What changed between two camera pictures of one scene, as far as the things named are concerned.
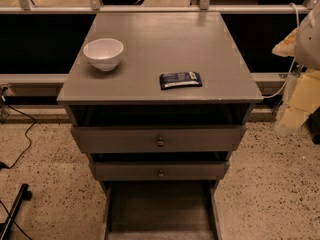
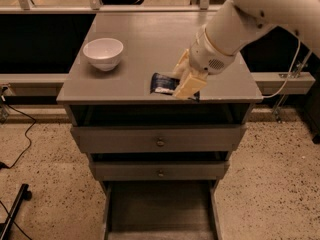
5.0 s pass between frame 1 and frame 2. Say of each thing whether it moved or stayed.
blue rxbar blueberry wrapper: moved
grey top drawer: stayed
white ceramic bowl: stayed
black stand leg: stayed
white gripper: moved
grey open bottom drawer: stayed
